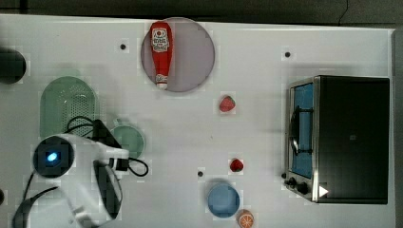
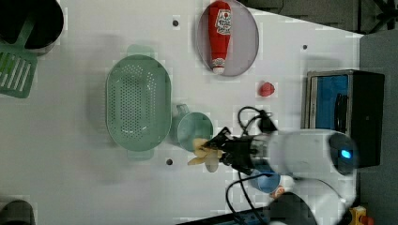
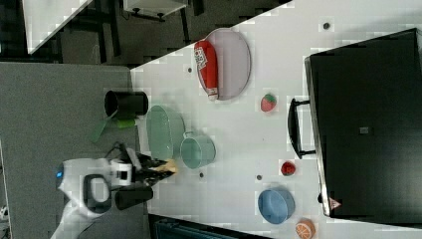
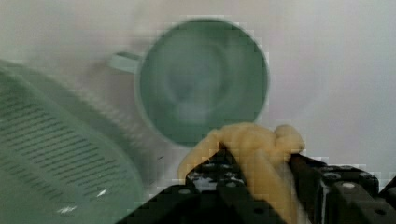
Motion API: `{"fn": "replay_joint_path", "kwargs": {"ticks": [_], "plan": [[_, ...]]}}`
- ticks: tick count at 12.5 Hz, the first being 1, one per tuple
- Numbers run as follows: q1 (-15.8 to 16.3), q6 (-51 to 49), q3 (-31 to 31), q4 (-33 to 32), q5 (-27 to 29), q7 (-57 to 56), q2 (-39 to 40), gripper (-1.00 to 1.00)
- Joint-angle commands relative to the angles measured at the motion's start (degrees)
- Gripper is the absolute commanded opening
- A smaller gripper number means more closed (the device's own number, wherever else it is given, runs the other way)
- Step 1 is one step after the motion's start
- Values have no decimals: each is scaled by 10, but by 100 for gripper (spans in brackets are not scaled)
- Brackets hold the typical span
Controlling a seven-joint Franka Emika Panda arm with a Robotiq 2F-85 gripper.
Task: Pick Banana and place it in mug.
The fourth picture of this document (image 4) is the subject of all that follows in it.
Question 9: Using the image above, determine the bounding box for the green oval colander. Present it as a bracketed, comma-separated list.
[1, 62, 145, 224]

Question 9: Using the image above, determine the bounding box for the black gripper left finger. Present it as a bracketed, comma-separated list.
[118, 149, 286, 224]

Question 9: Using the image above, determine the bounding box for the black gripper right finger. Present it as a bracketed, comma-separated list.
[289, 154, 396, 224]

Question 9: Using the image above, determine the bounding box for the green mug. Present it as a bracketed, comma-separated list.
[108, 18, 269, 147]

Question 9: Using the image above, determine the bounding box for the yellow plush peeled banana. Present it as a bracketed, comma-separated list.
[177, 122, 305, 224]

